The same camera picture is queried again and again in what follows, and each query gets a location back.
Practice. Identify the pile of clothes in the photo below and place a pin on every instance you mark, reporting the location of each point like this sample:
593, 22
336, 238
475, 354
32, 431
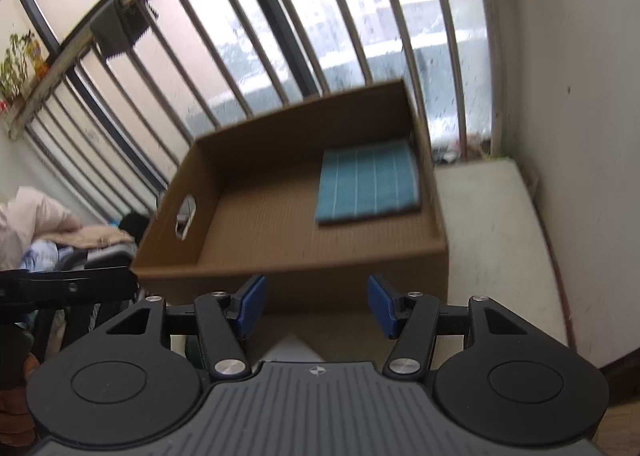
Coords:
31, 216

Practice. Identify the teal striped cloth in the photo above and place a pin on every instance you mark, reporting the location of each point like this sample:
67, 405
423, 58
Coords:
368, 181

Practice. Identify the potted plant on sill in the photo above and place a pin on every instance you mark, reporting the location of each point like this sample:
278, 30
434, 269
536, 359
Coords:
22, 68

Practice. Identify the brown cardboard box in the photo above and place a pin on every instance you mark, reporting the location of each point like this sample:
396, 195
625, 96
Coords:
243, 202

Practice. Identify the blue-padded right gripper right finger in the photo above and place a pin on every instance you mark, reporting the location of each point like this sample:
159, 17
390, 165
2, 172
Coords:
409, 319

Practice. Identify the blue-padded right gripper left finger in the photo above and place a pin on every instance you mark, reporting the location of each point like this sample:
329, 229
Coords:
224, 322

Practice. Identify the metal window railing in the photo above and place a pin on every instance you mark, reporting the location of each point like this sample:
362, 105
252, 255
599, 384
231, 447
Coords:
133, 83

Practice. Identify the black wheelchair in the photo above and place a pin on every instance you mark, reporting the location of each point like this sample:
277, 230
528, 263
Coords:
52, 277

